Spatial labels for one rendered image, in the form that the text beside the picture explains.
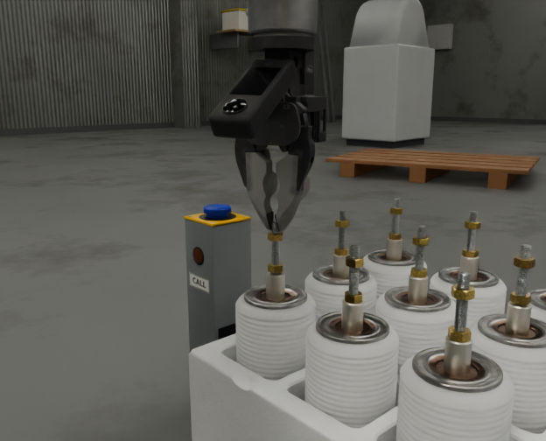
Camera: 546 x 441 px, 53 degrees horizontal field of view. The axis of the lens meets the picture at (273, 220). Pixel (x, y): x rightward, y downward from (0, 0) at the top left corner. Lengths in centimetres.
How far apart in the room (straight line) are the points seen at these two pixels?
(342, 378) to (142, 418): 44
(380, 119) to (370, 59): 55
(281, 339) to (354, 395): 11
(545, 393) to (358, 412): 18
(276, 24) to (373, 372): 36
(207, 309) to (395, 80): 450
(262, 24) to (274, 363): 37
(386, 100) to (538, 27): 562
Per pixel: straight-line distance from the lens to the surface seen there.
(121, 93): 812
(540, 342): 59
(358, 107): 537
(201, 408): 71
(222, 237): 76
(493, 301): 74
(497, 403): 49
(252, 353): 64
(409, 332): 63
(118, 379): 103
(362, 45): 542
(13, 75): 751
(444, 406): 48
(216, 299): 78
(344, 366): 54
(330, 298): 70
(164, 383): 100
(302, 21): 60
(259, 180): 61
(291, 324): 62
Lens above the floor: 49
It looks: 13 degrees down
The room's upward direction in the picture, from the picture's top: straight up
